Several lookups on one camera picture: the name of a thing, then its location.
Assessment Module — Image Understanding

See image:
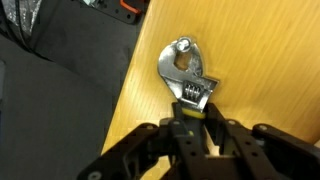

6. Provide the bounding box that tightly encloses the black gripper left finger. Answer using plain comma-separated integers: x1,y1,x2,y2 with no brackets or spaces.
77,103,203,180

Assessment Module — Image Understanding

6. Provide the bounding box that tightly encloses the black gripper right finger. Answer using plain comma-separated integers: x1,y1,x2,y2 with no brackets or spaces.
204,103,320,180

